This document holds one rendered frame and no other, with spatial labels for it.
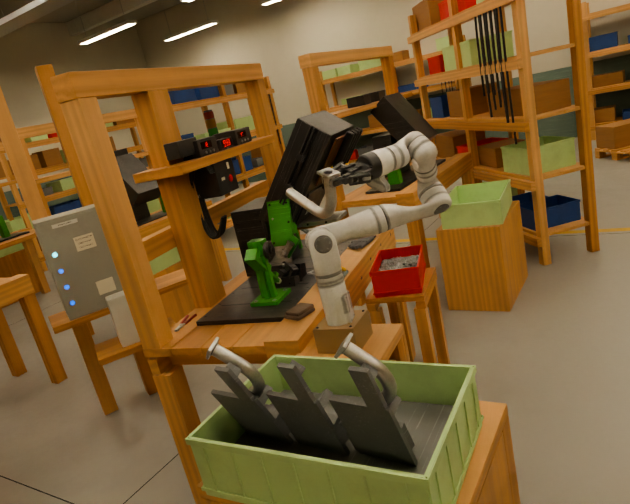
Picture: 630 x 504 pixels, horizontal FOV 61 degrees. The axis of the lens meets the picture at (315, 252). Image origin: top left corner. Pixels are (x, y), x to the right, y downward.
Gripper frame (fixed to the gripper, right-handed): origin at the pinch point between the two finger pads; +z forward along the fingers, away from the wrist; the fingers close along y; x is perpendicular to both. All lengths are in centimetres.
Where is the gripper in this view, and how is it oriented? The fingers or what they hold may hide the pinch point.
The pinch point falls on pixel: (332, 180)
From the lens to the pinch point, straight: 142.1
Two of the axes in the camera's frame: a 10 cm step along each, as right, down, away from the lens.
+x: 1.1, 8.6, 5.0
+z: -8.3, 3.6, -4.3
